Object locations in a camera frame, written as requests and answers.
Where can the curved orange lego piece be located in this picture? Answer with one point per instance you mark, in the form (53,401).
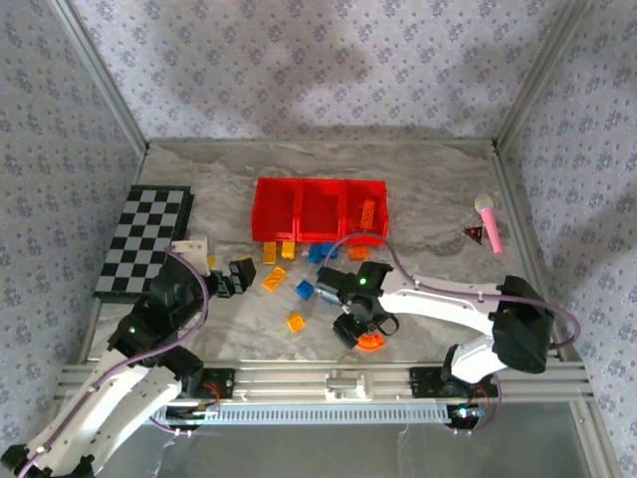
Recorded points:
(370,343)

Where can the orange lego brick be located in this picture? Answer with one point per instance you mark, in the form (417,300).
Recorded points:
(358,253)

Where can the red three-compartment container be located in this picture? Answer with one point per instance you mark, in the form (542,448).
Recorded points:
(323,209)

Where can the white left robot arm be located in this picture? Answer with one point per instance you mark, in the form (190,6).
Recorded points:
(124,398)

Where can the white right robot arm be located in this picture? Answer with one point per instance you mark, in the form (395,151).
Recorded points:
(438,299)

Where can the black and grey chessboard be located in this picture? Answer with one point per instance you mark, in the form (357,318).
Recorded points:
(144,234)

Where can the long orange lego beam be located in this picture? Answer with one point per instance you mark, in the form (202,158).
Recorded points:
(368,210)

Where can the small red triangle piece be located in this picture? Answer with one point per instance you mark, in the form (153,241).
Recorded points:
(475,233)

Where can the grey metal panel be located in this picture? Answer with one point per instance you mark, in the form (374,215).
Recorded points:
(323,453)

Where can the small circuit board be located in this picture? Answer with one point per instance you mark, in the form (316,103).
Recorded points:
(199,413)
(465,413)

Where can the pink toy microphone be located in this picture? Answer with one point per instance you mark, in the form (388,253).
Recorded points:
(490,224)

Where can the white rail bracket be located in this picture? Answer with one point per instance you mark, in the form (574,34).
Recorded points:
(348,386)

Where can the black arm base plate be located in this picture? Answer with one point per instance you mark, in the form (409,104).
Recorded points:
(423,383)
(226,383)

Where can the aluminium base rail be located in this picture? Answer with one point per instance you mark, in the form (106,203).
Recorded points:
(278,383)

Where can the aluminium side rail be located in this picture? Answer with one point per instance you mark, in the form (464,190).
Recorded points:
(519,199)
(90,338)

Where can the aluminium frame post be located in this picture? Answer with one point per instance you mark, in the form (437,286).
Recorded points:
(541,74)
(102,74)

